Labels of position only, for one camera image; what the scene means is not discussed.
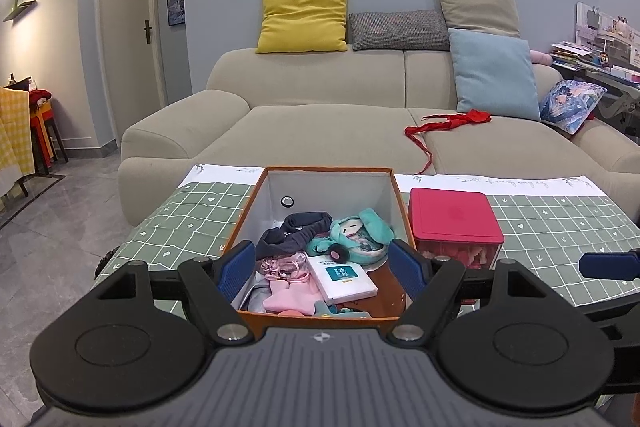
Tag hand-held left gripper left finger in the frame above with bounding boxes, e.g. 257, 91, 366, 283
90, 239, 256, 344

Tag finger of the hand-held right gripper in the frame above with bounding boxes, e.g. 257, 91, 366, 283
579, 248, 640, 280
575, 304, 640, 348

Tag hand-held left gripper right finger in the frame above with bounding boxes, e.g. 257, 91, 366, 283
387, 238, 563, 344

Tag silver grey cloth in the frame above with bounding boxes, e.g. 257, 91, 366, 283
239, 272, 273, 313

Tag pink hair ties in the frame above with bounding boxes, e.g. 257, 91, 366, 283
259, 254, 310, 283

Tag teal headband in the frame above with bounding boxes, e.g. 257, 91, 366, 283
306, 208, 396, 265

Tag pink cloth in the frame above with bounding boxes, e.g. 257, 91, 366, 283
262, 279, 323, 315

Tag white tissue packet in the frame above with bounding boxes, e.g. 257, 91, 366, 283
305, 253, 378, 303

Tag dark blue headband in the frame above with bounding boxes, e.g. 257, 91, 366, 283
255, 210, 333, 260

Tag red box with clear window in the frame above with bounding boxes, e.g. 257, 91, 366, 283
406, 188, 506, 305

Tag beige sofa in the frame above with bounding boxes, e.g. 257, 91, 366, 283
120, 47, 640, 228

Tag cartoon print pillow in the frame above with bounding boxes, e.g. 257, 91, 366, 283
539, 79, 608, 135

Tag grey desk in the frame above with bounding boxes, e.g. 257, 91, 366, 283
550, 57, 640, 142

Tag stack of books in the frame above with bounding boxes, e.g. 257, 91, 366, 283
549, 41, 593, 68

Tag light blue pillow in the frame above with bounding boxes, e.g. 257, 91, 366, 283
447, 28, 542, 122

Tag white desk organizer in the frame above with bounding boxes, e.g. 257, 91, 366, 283
575, 2, 640, 70

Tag stacked plastic stools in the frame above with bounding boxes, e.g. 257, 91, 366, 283
27, 89, 71, 172

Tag grey woven pillow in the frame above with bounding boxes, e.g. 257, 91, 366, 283
347, 9, 452, 52

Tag yellow pillow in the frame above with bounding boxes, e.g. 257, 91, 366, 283
255, 0, 349, 55

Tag yellow checked cloth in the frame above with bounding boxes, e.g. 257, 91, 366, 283
0, 87, 38, 202

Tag beige pillow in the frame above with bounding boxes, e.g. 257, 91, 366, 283
436, 0, 522, 38

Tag white door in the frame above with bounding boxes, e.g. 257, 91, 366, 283
96, 0, 171, 148

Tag red cloth strap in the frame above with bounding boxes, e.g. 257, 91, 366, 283
404, 109, 493, 175

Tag small wall shelf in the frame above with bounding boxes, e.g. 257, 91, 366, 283
2, 0, 38, 22

